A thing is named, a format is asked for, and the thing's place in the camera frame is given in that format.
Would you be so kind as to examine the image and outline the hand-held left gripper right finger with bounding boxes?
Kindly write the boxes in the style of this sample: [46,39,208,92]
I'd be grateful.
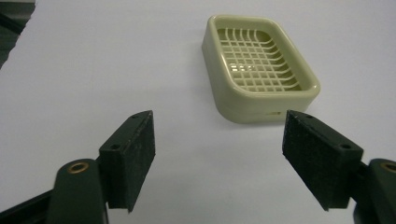
[281,109,364,212]

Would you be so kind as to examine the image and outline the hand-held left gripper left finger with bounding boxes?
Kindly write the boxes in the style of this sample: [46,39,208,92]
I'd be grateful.
[98,109,157,214]

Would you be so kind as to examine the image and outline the pale green soap dish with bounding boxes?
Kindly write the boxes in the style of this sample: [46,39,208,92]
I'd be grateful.
[201,14,321,125]

